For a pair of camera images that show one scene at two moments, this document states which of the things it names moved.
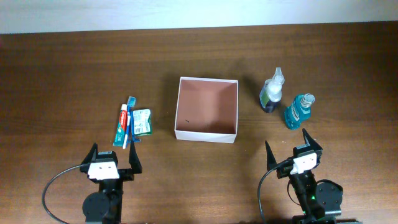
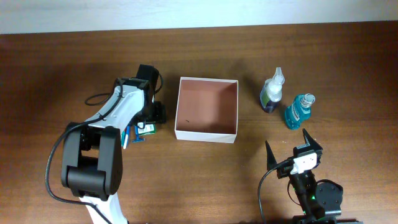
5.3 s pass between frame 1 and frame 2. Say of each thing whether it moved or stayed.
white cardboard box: stayed
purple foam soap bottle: stayed
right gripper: stayed
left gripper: moved
